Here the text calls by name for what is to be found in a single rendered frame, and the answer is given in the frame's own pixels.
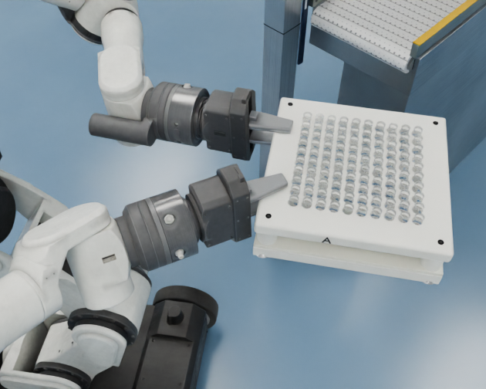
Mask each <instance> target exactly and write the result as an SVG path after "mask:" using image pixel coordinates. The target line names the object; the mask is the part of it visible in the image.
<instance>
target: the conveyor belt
mask: <svg viewBox="0 0 486 389"><path fill-rule="evenodd" d="M466 1H467V0H327V1H326V2H323V3H322V4H321V5H319V6H318V7H317V8H316V9H315V11H314V12H313V13H312V17H311V24H312V25H313V26H315V27H316V28H318V29H321V30H322V31H324V32H327V33H329V34H330V35H331V36H334V37H336V38H337V39H340V40H342V41H344V42H346V43H348V44H350V45H351V46H354V47H355V48H357V49H359V50H361V51H363V52H365V53H367V54H369V55H371V56H373V57H375V58H377V59H378V60H380V61H382V62H384V63H386V64H388V65H390V66H392V67H394V68H396V69H398V70H400V71H402V72H403V73H408V72H409V70H408V69H407V64H408V62H409V61H410V59H411V58H412V57H411V56H410V51H411V48H412V45H413V41H415V40H416V39H417V38H419V37H420V36H421V35H423V34H424V33H425V32H426V31H427V30H429V29H430V28H432V27H433V26H434V25H436V24H437V23H438V22H439V21H440V20H442V19H443V18H445V17H446V16H447V15H449V14H450V13H451V12H453V10H455V9H456V8H457V7H459V6H460V5H462V4H463V3H464V2H466Z"/></svg>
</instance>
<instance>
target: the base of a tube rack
mask: <svg viewBox="0 0 486 389"><path fill-rule="evenodd" d="M253 255H265V256H266V257H270V258H275V259H284V260H289V261H295V262H304V263H308V264H314V265H319V266H328V267H333V268H338V269H347V270H353V271H357V272H367V273H372V274H377V275H382V276H391V277H396V278H401V279H410V280H415V281H421V282H426V281H431V282H433V283H434V284H439V282H440V281H441V279H442V276H443V274H444V273H443V265H442V266H441V268H440V269H439V270H437V271H436V272H431V271H428V270H426V269H425V268H424V267H423V266H422V265H421V264H420V258H416V257H410V256H405V255H396V254H390V253H385V252H376V251H371V250H365V249H356V248H351V247H345V246H341V245H331V244H326V243H321V242H311V241H306V240H301V239H296V238H286V237H281V236H277V240H276V242H275V243H274V244H272V245H263V244H261V243H260V242H259V241H258V240H257V232H256V234H255V241H254V245H253Z"/></svg>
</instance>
